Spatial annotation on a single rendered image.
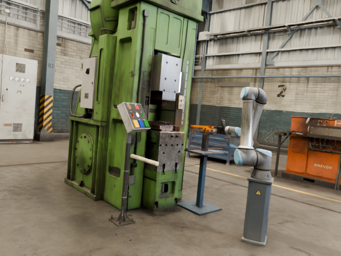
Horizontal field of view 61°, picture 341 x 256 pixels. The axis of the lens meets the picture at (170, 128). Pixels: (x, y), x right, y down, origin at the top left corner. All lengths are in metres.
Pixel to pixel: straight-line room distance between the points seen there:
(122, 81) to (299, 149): 3.99
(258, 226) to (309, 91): 7.98
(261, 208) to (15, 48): 7.38
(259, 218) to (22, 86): 6.56
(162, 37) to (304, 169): 4.00
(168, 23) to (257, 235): 2.45
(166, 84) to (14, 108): 5.32
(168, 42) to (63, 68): 6.00
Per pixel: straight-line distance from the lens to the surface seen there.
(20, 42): 8.79
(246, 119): 2.77
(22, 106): 8.06
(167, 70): 3.30
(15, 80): 8.00
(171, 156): 3.35
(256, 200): 2.87
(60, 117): 9.17
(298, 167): 6.29
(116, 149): 3.49
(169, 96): 3.31
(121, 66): 3.53
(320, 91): 10.41
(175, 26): 3.65
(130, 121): 2.71
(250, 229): 2.96
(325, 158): 6.13
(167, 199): 3.48
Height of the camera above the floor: 1.18
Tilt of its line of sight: 4 degrees down
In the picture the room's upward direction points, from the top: 5 degrees clockwise
